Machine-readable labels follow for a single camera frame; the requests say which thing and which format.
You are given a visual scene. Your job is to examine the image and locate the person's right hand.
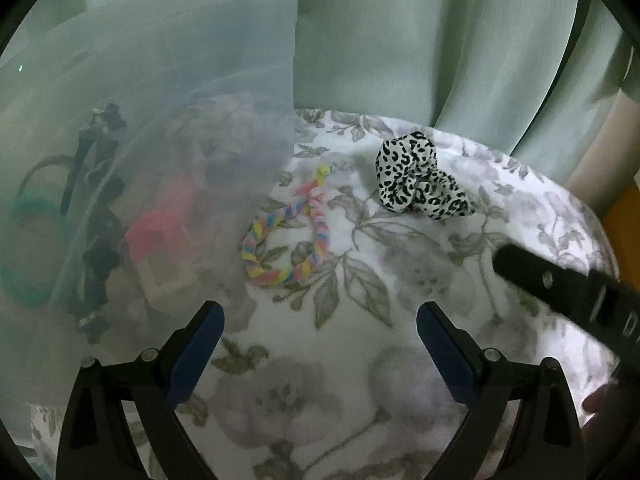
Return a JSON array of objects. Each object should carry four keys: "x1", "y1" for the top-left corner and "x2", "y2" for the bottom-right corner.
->
[{"x1": 582, "y1": 360, "x2": 631, "y2": 428}]

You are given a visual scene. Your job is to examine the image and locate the black hair clip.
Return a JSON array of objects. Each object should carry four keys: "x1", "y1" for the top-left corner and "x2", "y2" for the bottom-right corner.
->
[{"x1": 62, "y1": 102, "x2": 128, "y2": 216}]

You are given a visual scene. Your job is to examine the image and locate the pastel braided hair tie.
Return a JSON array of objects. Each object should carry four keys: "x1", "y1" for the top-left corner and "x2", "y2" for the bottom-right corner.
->
[{"x1": 240, "y1": 162, "x2": 333, "y2": 288}]

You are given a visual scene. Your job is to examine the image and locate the black white spotted scrunchie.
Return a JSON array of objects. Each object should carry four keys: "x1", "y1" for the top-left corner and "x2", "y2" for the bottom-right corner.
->
[{"x1": 375, "y1": 131, "x2": 477, "y2": 222}]

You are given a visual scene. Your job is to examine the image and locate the clear plastic container blue handles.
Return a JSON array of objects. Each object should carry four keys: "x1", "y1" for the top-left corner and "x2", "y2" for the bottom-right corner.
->
[{"x1": 0, "y1": 0, "x2": 316, "y2": 411}]

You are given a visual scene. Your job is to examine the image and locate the green hair band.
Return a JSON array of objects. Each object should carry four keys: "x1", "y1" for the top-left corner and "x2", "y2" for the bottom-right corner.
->
[{"x1": 0, "y1": 185, "x2": 66, "y2": 306}]

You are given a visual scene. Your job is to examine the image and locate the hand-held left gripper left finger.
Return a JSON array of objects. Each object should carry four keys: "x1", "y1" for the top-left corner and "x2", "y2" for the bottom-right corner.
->
[{"x1": 56, "y1": 300, "x2": 226, "y2": 480}]

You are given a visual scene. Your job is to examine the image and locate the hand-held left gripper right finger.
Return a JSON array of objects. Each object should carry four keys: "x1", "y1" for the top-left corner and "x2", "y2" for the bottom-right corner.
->
[{"x1": 416, "y1": 301, "x2": 586, "y2": 480}]

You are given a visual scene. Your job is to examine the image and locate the pale green curtain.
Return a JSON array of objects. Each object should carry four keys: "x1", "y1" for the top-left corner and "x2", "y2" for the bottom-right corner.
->
[{"x1": 195, "y1": 0, "x2": 640, "y2": 216}]

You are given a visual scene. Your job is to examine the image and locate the wooden bed frame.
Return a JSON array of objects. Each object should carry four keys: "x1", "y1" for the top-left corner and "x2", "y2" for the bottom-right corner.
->
[{"x1": 600, "y1": 200, "x2": 626, "y2": 281}]

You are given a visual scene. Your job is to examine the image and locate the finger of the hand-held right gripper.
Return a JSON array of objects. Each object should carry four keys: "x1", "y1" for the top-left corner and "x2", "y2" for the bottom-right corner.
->
[{"x1": 492, "y1": 244, "x2": 608, "y2": 322}]

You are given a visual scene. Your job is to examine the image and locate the pink hair clip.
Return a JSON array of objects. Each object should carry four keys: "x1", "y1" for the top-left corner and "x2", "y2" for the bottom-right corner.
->
[{"x1": 125, "y1": 180, "x2": 201, "y2": 261}]

